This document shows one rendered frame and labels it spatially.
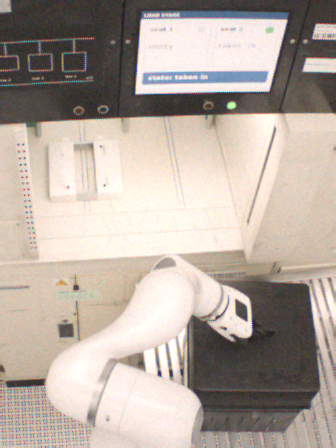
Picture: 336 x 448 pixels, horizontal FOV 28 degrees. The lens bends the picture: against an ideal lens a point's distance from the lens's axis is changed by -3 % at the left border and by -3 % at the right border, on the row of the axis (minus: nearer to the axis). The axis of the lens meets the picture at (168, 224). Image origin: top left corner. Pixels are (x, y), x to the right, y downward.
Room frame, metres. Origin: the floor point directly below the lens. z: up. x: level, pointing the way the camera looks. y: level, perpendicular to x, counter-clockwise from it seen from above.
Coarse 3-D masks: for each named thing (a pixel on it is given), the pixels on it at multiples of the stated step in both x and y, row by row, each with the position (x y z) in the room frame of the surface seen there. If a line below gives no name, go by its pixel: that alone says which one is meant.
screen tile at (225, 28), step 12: (228, 24) 1.05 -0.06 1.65; (240, 24) 1.05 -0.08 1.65; (252, 24) 1.06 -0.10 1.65; (264, 24) 1.07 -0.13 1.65; (276, 24) 1.07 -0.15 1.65; (216, 36) 1.04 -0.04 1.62; (228, 36) 1.05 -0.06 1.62; (240, 36) 1.06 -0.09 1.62; (252, 36) 1.06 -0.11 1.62; (264, 36) 1.07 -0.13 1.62; (276, 36) 1.07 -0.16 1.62; (264, 48) 1.07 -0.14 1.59; (216, 60) 1.05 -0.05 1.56; (228, 60) 1.05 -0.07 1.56; (240, 60) 1.06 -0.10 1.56; (252, 60) 1.06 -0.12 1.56; (264, 60) 1.07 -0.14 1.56
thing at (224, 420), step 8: (184, 336) 0.83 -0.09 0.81; (184, 344) 0.80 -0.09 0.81; (184, 352) 0.78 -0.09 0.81; (184, 360) 0.76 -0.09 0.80; (184, 368) 0.74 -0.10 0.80; (184, 376) 0.71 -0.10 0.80; (184, 384) 0.69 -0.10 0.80; (208, 416) 0.58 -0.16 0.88; (216, 416) 0.59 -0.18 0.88; (224, 416) 0.59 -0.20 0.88; (232, 416) 0.59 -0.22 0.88; (240, 416) 0.59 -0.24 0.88; (248, 416) 0.59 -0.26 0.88; (256, 416) 0.60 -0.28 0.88; (264, 416) 0.60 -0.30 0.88; (272, 416) 0.60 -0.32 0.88; (280, 416) 0.60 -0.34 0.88; (288, 416) 0.61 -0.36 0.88; (296, 416) 0.61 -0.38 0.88; (208, 424) 0.58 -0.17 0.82; (216, 424) 0.59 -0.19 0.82; (224, 424) 0.59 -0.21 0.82; (232, 424) 0.59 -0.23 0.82; (240, 424) 0.59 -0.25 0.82; (248, 424) 0.60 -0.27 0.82; (256, 424) 0.60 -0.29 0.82; (264, 424) 0.60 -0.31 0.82; (272, 424) 0.60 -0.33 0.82; (280, 424) 0.60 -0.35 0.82; (288, 424) 0.61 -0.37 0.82
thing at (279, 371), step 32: (256, 288) 0.85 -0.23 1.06; (288, 288) 0.86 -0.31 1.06; (192, 320) 0.75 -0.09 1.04; (288, 320) 0.78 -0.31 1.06; (192, 352) 0.68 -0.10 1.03; (224, 352) 0.67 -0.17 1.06; (256, 352) 0.68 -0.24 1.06; (288, 352) 0.69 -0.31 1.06; (192, 384) 0.60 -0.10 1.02; (224, 384) 0.60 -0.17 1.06; (256, 384) 0.60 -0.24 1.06; (288, 384) 0.61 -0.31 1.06
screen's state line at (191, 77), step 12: (156, 72) 1.02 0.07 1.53; (168, 72) 1.02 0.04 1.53; (180, 72) 1.03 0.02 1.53; (192, 72) 1.03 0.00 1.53; (204, 72) 1.04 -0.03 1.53; (216, 72) 1.05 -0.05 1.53; (228, 72) 1.05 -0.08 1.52; (240, 72) 1.06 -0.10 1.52; (252, 72) 1.06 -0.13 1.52; (264, 72) 1.07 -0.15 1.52; (144, 84) 1.01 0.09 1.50
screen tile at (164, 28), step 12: (156, 24) 1.01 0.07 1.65; (168, 24) 1.02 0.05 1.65; (180, 24) 1.03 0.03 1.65; (192, 24) 1.03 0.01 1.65; (204, 24) 1.04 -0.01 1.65; (156, 36) 1.01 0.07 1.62; (168, 36) 1.02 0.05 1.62; (180, 36) 1.03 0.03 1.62; (192, 36) 1.03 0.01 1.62; (204, 36) 1.04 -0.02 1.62; (192, 48) 1.03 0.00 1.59; (204, 48) 1.04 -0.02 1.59; (144, 60) 1.01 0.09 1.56; (156, 60) 1.02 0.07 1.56; (168, 60) 1.02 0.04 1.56; (180, 60) 1.03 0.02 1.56; (192, 60) 1.03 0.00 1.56; (204, 60) 1.04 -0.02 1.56
